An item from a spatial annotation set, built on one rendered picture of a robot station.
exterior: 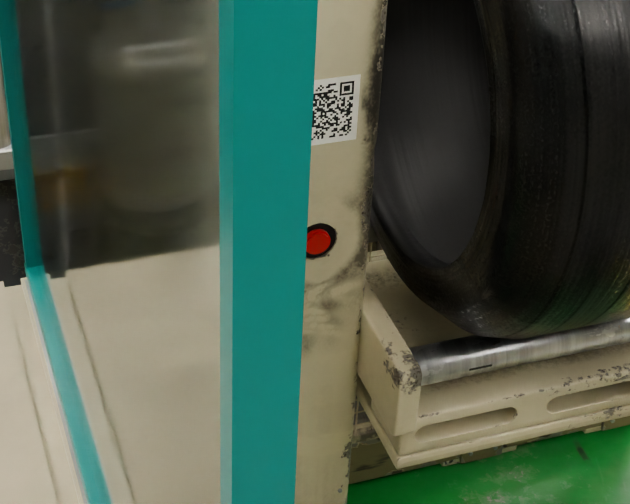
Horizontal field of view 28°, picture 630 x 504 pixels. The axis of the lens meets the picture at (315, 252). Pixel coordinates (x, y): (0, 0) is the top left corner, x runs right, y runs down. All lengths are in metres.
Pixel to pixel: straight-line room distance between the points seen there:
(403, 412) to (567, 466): 1.29
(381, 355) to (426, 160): 0.37
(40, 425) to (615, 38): 0.62
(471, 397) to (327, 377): 0.17
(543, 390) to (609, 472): 1.18
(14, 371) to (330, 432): 0.73
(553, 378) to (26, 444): 0.83
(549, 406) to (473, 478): 1.06
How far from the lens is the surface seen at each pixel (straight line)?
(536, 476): 2.63
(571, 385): 1.52
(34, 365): 0.89
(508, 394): 1.48
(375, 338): 1.41
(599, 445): 2.72
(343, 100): 1.27
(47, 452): 0.83
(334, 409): 1.53
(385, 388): 1.41
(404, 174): 1.66
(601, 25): 1.16
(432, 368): 1.43
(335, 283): 1.40
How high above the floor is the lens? 1.84
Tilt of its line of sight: 36 degrees down
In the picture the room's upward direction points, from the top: 3 degrees clockwise
